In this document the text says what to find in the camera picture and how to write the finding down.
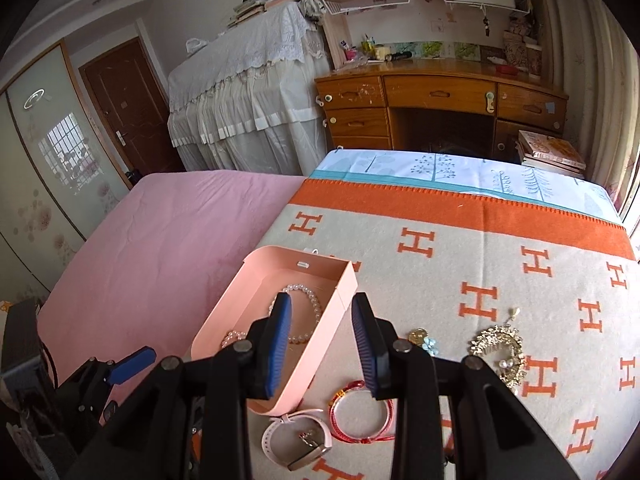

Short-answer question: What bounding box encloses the white pearl necklace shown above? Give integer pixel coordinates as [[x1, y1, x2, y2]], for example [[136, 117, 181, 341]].
[[220, 283, 324, 351]]

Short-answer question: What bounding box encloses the pink jewelry box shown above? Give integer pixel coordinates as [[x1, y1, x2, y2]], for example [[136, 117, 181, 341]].
[[191, 245, 357, 416]]

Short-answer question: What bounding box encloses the red cord bracelet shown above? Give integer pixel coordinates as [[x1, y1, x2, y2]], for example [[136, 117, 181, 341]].
[[326, 379, 396, 444]]

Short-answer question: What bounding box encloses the black speaker stand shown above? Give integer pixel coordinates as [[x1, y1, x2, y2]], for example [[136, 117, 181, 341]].
[[1, 298, 53, 411]]

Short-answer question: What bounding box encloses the pink bed sheet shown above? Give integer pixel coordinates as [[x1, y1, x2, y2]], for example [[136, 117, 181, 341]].
[[38, 170, 303, 380]]

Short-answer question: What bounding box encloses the orange H pattern blanket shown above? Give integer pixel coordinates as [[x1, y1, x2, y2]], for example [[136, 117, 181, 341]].
[[256, 178, 639, 479]]

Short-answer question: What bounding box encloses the frosted glass wardrobe door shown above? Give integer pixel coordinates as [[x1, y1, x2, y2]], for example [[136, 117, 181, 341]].
[[1, 42, 129, 302]]

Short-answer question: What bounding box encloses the blue white patterned sheet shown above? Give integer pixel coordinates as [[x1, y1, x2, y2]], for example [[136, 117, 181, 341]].
[[311, 148, 622, 224]]

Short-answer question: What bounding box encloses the white lace covered piano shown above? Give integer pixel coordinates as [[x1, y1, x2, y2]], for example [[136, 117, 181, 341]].
[[167, 1, 330, 176]]

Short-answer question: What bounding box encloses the stack of books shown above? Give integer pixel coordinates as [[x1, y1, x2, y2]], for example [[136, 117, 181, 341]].
[[516, 130, 586, 179]]

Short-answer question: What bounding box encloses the wooden desk with drawers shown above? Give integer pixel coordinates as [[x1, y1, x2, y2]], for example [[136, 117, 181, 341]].
[[316, 60, 568, 162]]

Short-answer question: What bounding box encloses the brown wooden door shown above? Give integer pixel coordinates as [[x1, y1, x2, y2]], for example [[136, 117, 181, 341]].
[[79, 38, 184, 177]]

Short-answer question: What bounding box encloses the beige curtain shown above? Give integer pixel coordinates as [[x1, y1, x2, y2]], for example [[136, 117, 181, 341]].
[[542, 0, 639, 212]]

